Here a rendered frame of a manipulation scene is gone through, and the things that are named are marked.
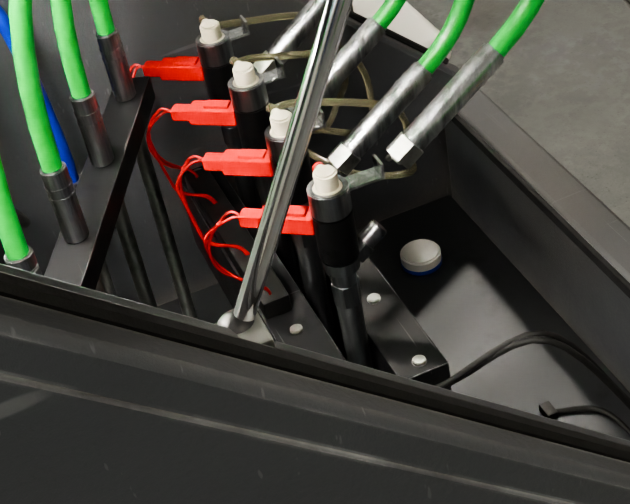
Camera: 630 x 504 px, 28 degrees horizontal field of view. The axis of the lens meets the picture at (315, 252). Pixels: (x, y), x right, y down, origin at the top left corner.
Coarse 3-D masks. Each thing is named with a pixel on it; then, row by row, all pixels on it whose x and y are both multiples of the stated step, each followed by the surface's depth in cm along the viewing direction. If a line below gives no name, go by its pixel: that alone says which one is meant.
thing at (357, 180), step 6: (372, 168) 84; (354, 174) 83; (360, 174) 83; (366, 174) 83; (372, 174) 83; (378, 174) 83; (348, 180) 83; (354, 180) 83; (360, 180) 83; (366, 180) 83; (372, 180) 83; (378, 180) 83; (354, 186) 82; (360, 186) 82; (348, 192) 82
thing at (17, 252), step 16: (528, 0) 80; (544, 0) 80; (512, 16) 80; (528, 16) 80; (512, 32) 80; (496, 48) 80; (0, 160) 72; (0, 176) 72; (0, 192) 72; (0, 208) 73; (0, 224) 74; (16, 224) 74; (16, 240) 75; (16, 256) 75; (32, 256) 76
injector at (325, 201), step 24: (312, 192) 82; (312, 216) 83; (336, 216) 82; (336, 240) 83; (360, 240) 85; (336, 264) 85; (336, 288) 87; (360, 288) 88; (360, 312) 89; (360, 336) 90; (360, 360) 91
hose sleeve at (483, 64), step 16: (480, 48) 81; (464, 64) 81; (480, 64) 81; (496, 64) 81; (464, 80) 81; (480, 80) 81; (448, 96) 81; (464, 96) 81; (432, 112) 81; (448, 112) 81; (416, 128) 82; (432, 128) 82; (416, 144) 82
